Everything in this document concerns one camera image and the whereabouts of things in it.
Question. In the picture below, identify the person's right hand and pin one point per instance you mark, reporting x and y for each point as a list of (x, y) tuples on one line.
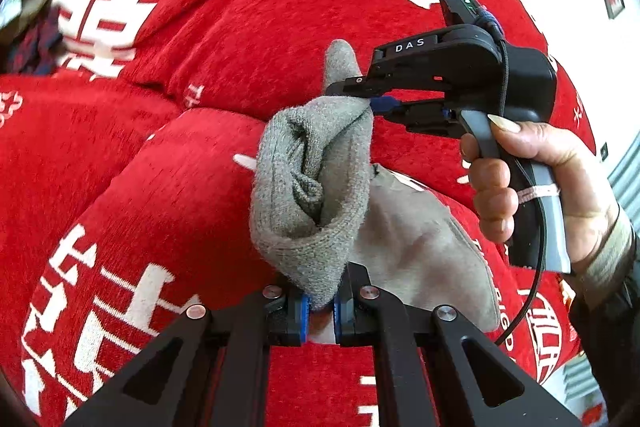
[(589, 206)]

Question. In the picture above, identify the grey knit sweater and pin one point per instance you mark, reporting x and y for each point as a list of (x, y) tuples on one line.
[(319, 203)]

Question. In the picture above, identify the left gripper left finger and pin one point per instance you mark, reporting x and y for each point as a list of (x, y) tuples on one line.
[(208, 368)]

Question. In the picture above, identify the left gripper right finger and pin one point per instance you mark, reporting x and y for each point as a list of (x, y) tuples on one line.
[(436, 368)]

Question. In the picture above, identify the red wedding bed cover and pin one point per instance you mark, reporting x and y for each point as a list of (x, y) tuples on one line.
[(117, 212)]

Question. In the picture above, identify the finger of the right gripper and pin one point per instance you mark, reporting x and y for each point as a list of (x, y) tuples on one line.
[(358, 87), (430, 117)]

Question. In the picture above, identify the dark plaid cloth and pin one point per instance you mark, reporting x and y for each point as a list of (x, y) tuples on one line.
[(34, 53)]

